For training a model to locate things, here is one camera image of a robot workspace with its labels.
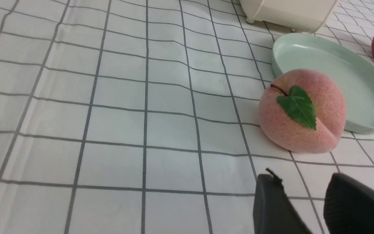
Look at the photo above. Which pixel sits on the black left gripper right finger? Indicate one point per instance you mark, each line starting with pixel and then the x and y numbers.
pixel 348 206

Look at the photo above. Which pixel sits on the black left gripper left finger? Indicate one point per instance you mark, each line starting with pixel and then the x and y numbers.
pixel 273 213

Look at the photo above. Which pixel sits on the pink fake peach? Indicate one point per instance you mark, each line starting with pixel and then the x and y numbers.
pixel 303 111

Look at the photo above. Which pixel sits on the light green plate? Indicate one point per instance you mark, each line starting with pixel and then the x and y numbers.
pixel 353 74

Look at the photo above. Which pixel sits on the cream white toaster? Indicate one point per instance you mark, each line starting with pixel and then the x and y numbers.
pixel 301 15

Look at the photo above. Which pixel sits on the white grid tablecloth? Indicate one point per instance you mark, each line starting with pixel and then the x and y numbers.
pixel 141 117

